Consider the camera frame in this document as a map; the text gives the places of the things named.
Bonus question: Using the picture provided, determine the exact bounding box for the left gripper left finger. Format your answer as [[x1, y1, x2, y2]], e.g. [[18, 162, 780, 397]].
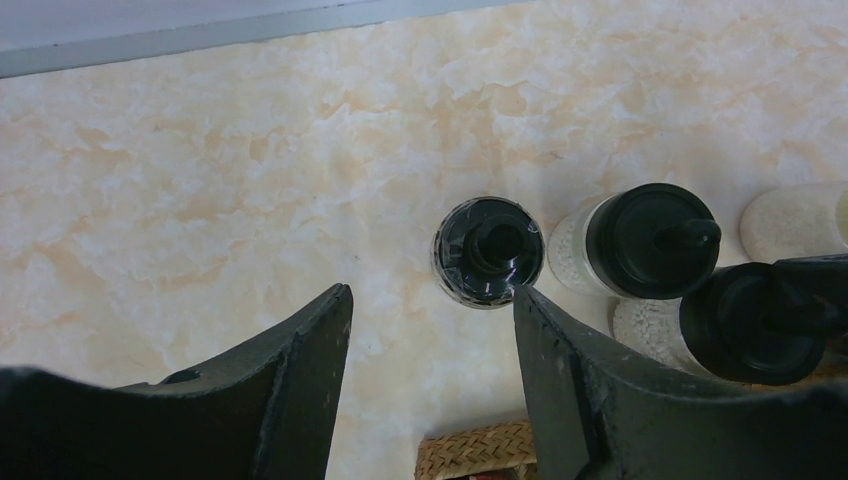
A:
[[1, 284, 353, 479]]

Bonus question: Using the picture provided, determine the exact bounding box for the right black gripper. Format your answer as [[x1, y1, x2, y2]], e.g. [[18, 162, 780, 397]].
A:
[[765, 254, 847, 335]]

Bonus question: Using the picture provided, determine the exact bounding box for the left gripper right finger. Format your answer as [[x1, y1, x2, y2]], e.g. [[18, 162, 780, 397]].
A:
[[513, 287, 847, 479]]

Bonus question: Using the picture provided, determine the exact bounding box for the black cap shaker front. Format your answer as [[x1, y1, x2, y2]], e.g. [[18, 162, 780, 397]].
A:
[[611, 262, 826, 386]]

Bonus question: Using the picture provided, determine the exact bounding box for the black cap shaker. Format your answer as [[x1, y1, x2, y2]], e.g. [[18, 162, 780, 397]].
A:
[[611, 262, 826, 386], [547, 183, 722, 300]]

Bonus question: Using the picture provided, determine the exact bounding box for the yellow lid small bottle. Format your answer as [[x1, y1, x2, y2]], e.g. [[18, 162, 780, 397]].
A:
[[739, 181, 847, 263]]

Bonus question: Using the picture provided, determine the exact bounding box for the woven bamboo divided tray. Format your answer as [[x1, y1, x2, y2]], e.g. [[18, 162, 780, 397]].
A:
[[414, 420, 540, 479]]

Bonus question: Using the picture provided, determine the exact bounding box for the black cap shaker rear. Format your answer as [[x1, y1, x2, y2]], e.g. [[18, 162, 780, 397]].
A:
[[547, 183, 722, 300]]

